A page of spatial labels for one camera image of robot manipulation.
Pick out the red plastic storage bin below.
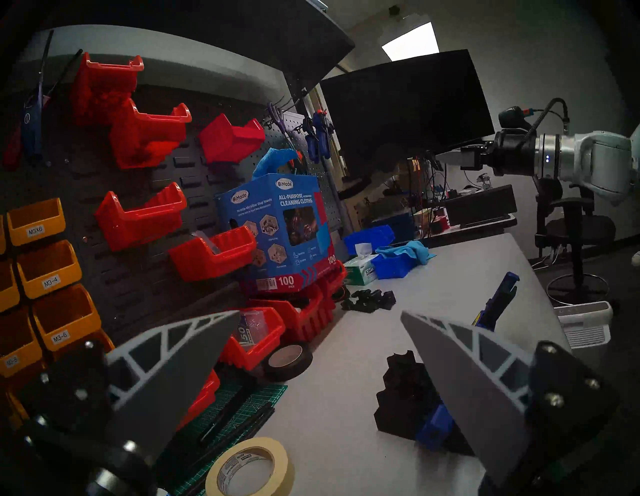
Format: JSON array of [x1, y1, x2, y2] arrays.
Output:
[[315, 259, 348, 297], [94, 182, 188, 253], [177, 369, 222, 432], [169, 226, 258, 283], [71, 52, 145, 127], [109, 98, 193, 171], [219, 306, 287, 372], [248, 284, 327, 331], [199, 114, 267, 165]]

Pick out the bright ceiling light panel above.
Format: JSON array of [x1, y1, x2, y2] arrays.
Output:
[[381, 21, 441, 62]]

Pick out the blue spring clamp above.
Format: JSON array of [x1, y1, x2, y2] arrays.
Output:
[[314, 109, 336, 160], [302, 117, 322, 164]]

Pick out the blue black bar clamp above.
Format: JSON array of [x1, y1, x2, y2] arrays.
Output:
[[415, 271, 521, 452]]

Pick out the grey pegboard back panel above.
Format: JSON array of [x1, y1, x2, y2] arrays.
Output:
[[0, 82, 351, 361]]

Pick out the blue cleaning cloths box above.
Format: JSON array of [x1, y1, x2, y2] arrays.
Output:
[[215, 173, 337, 297]]

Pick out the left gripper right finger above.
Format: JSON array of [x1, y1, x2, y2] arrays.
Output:
[[400, 310, 621, 487]]

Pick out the blue cloth in box opening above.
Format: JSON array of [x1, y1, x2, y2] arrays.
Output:
[[251, 147, 301, 181]]

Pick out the black workbench overhead shelf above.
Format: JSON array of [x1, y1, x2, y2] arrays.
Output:
[[30, 0, 357, 98]]

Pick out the green cutting mat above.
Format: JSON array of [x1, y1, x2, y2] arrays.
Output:
[[160, 381, 289, 496]]

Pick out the black tape roll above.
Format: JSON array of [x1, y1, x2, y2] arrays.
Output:
[[262, 341, 314, 382]]

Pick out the green white tissue box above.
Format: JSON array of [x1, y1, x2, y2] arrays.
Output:
[[344, 242, 379, 287]]

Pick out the black office chair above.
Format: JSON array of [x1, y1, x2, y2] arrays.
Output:
[[531, 176, 619, 307]]

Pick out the blue handled hanging tool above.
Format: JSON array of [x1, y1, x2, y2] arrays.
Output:
[[2, 29, 84, 172]]

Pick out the cream masking tape roll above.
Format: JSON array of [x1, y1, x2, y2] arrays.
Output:
[[206, 437, 296, 496]]

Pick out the dark blue equipment box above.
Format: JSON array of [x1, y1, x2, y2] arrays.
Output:
[[372, 212, 417, 242]]

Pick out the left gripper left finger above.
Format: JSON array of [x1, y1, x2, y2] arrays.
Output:
[[15, 310, 242, 461]]

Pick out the small black printed parts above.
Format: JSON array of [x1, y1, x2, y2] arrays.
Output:
[[341, 288, 397, 314]]

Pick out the black 3D printed piece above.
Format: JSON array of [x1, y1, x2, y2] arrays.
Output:
[[374, 382, 476, 457], [382, 350, 433, 401]]

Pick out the red nested bin stack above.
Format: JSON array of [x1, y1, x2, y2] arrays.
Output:
[[287, 300, 337, 344]]

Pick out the large black monitor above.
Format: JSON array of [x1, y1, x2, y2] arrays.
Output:
[[320, 49, 496, 174]]

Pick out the blue microfiber cloth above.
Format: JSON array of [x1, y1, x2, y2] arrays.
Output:
[[389, 241, 437, 267]]

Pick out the purple handled scissors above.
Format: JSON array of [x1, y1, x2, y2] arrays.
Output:
[[266, 101, 302, 152]]

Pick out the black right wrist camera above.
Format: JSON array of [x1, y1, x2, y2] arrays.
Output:
[[498, 105, 534, 132]]

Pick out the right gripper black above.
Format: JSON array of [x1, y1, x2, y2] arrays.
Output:
[[435, 127, 540, 177]]

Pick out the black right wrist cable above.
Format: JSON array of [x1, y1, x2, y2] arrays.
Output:
[[521, 97, 572, 137]]

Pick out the white side desk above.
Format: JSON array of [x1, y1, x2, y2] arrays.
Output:
[[424, 214, 519, 249]]

